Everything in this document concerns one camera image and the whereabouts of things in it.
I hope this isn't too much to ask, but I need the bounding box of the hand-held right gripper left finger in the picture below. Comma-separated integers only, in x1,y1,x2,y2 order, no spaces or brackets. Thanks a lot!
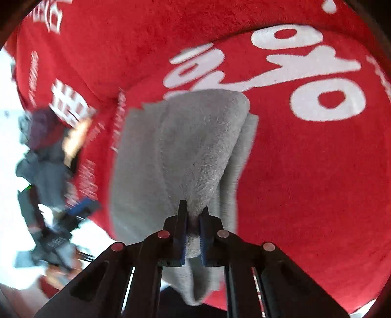
33,200,188,318

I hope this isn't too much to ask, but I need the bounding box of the grey towel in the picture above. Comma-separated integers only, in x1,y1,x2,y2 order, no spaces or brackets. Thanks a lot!
110,89,260,306

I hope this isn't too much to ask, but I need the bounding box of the red printed blanket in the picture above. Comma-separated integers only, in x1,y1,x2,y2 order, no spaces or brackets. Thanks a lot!
6,0,391,315

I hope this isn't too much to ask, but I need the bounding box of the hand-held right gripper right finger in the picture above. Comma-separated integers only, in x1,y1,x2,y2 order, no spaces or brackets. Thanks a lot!
199,205,352,318

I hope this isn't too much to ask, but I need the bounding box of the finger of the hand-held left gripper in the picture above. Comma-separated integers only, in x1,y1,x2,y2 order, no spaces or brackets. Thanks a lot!
68,198,102,221

